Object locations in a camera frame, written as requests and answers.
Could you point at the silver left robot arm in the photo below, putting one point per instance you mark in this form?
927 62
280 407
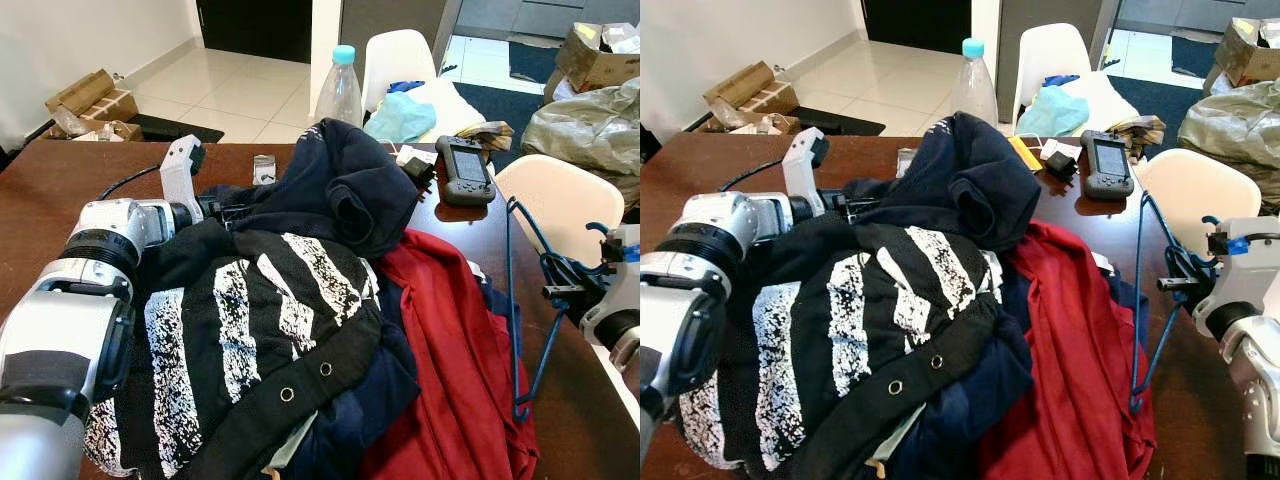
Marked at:
60 340
690 320

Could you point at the brown snack packet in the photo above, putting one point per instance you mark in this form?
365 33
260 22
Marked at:
490 135
1140 130

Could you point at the small clear plastic packet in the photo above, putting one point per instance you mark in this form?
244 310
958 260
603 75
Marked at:
265 168
907 162

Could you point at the clear bottle with teal cap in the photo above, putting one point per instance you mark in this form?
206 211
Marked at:
975 90
338 95

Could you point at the dark blue rug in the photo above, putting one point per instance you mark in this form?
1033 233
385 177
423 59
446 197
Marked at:
1150 95
500 105

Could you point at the black power adapter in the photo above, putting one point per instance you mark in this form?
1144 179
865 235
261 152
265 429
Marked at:
1060 168
420 172

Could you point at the grey-green plastic sack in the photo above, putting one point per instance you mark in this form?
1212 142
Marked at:
1235 135
590 135

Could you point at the black white striped garment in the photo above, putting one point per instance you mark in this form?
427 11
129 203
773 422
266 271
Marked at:
230 330
850 330

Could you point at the yellow card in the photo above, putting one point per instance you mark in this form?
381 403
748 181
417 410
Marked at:
1022 152

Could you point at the black doormat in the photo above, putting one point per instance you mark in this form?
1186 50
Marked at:
835 122
175 128

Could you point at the flat brown cardboard box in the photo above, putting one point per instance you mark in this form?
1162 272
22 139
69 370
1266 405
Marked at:
755 95
95 100

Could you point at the grey handheld terminal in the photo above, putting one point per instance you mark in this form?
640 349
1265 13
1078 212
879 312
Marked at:
467 170
1108 165

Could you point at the plain red shirt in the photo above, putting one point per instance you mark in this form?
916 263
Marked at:
450 350
1070 350

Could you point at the teal plastic bag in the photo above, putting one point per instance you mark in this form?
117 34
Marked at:
1050 112
400 118

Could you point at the white plastic chair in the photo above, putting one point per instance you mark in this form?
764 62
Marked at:
560 200
410 55
1060 50
1200 195

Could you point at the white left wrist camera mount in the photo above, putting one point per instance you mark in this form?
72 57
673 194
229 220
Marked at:
803 165
180 175

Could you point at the open brown cardboard box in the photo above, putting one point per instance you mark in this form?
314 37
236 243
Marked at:
595 65
1250 55

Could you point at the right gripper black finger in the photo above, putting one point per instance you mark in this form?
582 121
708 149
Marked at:
1188 262
1182 286
570 268
565 294

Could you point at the white paper tag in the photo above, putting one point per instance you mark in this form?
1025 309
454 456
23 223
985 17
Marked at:
1060 148
415 152

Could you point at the blue plastic hanger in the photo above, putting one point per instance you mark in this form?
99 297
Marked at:
509 300
1138 300

